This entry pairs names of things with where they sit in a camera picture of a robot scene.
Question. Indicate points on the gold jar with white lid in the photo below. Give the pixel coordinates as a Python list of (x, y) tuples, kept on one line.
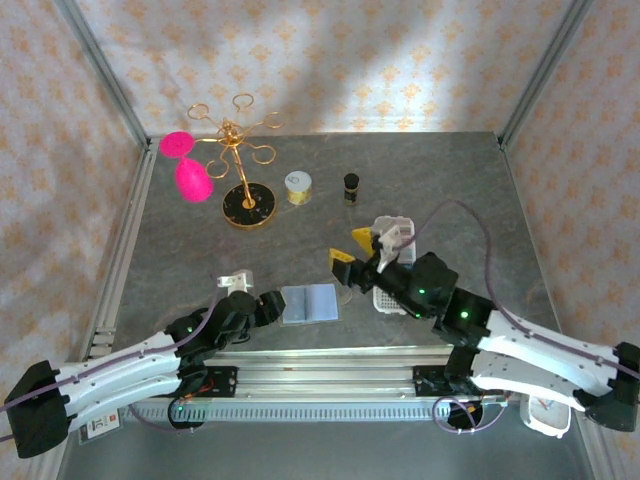
[(298, 181)]

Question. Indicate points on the small dark bottle black cap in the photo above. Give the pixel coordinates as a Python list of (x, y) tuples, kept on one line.
[(351, 190)]

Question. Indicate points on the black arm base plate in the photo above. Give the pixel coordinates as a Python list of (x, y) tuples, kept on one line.
[(225, 380), (425, 382)]

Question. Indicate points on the pink fluffy earrings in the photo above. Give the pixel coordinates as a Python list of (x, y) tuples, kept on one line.
[(192, 181)]

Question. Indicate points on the round pink makeup puff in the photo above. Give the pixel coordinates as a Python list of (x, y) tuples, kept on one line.
[(176, 144)]

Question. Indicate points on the aluminium frame post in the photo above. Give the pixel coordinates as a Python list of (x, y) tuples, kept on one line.
[(102, 65), (545, 65)]

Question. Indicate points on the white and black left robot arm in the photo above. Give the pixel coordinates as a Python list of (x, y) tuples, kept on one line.
[(125, 357)]

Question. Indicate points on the pale blue folding card holder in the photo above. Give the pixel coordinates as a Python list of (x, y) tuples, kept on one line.
[(320, 302)]

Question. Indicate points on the aluminium mounting rail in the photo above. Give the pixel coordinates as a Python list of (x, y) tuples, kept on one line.
[(325, 380)]

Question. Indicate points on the small clear plastic piece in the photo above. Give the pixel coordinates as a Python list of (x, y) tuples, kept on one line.
[(347, 299)]

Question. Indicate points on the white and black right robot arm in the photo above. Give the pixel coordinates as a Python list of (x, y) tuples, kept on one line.
[(540, 345)]

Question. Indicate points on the white square alarm clock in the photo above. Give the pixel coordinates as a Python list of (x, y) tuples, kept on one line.
[(545, 425)]

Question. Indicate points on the white mesh plastic basket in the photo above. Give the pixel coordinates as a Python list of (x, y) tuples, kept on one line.
[(390, 302)]

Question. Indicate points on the black and white label tag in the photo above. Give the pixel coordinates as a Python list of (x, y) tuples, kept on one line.
[(107, 429)]

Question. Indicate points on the black round controller puck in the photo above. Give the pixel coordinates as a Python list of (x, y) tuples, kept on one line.
[(465, 417), (187, 417)]

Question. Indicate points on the aluminium table side rail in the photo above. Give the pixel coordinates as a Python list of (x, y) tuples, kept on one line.
[(131, 220)]

